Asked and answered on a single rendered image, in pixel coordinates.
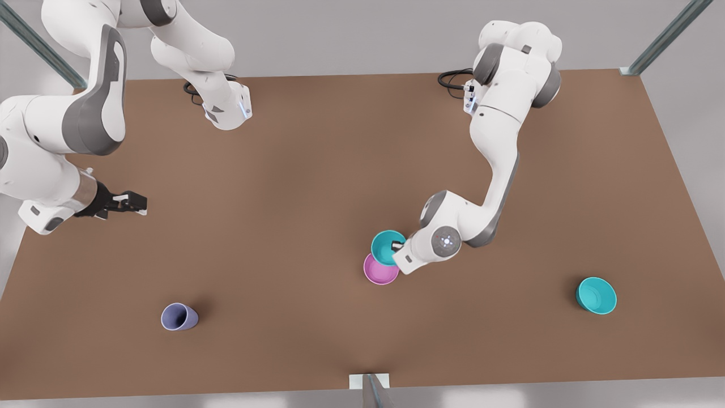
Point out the teal blue bowl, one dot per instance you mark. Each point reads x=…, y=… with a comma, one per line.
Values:
x=383, y=249
x=596, y=296

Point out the silver frame post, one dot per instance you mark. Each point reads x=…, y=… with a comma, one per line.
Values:
x=665, y=37
x=42, y=48
x=371, y=391

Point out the lavender purple cup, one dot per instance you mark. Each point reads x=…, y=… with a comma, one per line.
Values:
x=179, y=317

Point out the pink bowl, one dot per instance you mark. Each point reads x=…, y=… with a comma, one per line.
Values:
x=378, y=274

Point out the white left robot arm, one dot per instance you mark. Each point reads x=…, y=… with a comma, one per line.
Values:
x=498, y=130

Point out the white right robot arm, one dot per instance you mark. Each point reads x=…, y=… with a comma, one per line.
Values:
x=90, y=107

